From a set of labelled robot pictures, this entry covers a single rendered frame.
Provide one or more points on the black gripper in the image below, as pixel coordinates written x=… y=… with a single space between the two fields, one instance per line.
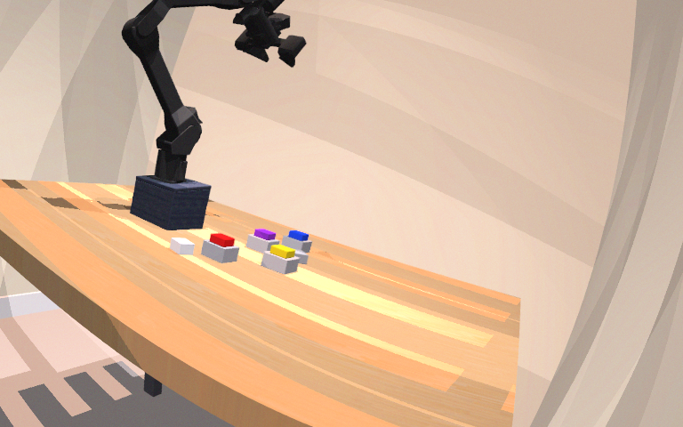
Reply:
x=255 y=43

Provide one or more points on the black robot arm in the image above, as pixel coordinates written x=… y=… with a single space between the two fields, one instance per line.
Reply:
x=182 y=124

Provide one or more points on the small white block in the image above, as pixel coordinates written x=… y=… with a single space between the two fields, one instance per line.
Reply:
x=182 y=246

